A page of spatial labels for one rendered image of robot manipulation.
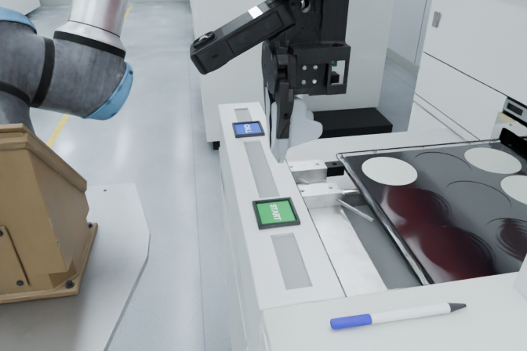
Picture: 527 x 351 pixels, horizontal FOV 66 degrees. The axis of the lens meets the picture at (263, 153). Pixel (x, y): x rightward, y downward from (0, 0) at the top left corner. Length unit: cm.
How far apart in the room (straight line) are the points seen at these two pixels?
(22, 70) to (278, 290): 48
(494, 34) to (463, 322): 74
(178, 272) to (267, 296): 141
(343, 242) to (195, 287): 119
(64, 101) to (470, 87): 91
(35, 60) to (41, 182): 20
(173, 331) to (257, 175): 109
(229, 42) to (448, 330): 35
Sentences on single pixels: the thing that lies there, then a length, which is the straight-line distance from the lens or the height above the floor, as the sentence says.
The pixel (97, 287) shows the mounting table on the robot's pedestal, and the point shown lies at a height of 82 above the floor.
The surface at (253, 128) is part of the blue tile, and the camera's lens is 77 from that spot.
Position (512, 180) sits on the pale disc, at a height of 90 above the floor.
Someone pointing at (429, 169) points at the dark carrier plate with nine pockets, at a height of 90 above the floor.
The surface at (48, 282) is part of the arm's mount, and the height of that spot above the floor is 85.
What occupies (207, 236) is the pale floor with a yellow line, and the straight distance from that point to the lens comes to 200.
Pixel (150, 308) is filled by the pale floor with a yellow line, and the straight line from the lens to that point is 174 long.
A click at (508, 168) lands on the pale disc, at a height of 90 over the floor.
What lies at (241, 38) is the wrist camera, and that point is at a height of 120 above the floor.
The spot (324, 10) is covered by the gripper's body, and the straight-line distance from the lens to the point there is 44.
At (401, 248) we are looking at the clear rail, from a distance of 62.
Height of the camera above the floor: 130
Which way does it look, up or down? 30 degrees down
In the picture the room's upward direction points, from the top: straight up
